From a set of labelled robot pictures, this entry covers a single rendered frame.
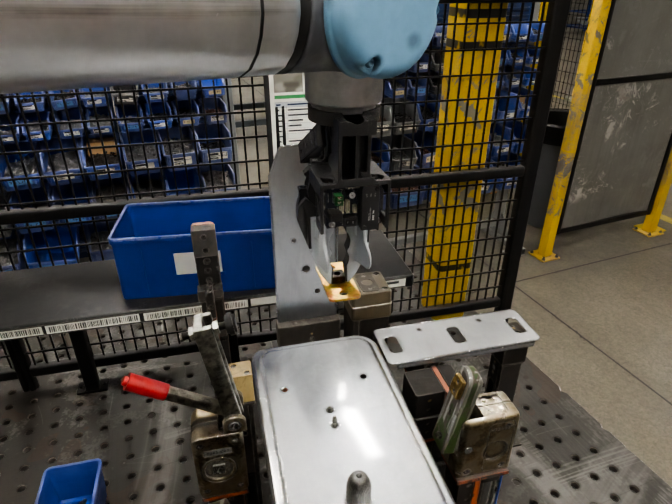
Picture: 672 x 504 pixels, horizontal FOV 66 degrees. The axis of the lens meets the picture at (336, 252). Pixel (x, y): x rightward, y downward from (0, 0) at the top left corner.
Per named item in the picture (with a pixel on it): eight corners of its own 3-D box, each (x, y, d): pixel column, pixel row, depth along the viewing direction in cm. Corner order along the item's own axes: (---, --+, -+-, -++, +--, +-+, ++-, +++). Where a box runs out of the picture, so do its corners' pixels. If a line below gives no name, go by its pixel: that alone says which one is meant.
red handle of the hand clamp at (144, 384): (244, 418, 68) (124, 385, 61) (236, 429, 69) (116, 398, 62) (241, 395, 72) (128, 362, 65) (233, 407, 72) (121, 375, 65)
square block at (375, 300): (384, 428, 114) (393, 290, 96) (349, 435, 112) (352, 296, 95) (374, 402, 120) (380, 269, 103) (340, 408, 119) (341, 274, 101)
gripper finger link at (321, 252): (314, 306, 57) (319, 231, 53) (304, 278, 62) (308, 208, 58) (341, 304, 58) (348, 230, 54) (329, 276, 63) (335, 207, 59)
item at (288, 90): (368, 185, 119) (373, 42, 105) (271, 194, 115) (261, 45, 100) (366, 182, 121) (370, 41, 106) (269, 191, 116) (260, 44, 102)
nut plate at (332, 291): (361, 298, 60) (362, 289, 59) (329, 302, 59) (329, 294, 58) (343, 263, 67) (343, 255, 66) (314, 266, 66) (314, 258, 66)
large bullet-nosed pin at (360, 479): (373, 517, 65) (375, 482, 62) (349, 522, 64) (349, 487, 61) (366, 495, 67) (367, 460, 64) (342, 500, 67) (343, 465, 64)
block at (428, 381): (457, 505, 97) (476, 394, 84) (401, 518, 95) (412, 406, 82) (436, 463, 106) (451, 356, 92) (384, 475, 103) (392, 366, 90)
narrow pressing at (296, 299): (337, 316, 99) (338, 142, 83) (278, 324, 97) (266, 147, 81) (336, 314, 100) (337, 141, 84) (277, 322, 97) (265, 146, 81)
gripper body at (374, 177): (317, 241, 51) (316, 120, 45) (302, 206, 59) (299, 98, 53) (390, 233, 53) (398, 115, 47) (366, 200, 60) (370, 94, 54)
